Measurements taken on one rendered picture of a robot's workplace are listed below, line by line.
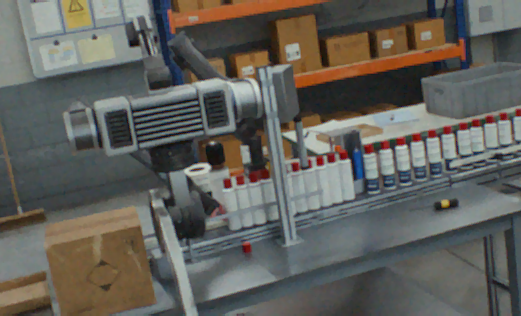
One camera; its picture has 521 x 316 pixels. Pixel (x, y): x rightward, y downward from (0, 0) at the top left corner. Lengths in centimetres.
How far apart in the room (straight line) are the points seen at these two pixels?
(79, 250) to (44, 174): 501
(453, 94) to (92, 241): 282
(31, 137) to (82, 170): 56
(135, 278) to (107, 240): 16
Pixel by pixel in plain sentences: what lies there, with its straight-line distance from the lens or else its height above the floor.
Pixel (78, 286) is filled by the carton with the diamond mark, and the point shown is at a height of 97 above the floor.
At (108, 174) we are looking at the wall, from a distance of 744.
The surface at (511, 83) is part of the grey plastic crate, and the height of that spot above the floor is 95.
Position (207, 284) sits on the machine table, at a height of 83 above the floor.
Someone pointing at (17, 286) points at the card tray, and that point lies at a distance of 301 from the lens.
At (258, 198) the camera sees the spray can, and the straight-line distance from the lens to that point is 293.
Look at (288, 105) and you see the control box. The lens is 276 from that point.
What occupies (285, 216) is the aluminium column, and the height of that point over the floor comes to 94.
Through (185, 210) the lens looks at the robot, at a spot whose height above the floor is 117.
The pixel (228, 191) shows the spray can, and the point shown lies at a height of 104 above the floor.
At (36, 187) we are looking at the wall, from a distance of 745.
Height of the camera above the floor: 181
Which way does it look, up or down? 13 degrees down
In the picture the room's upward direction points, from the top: 9 degrees counter-clockwise
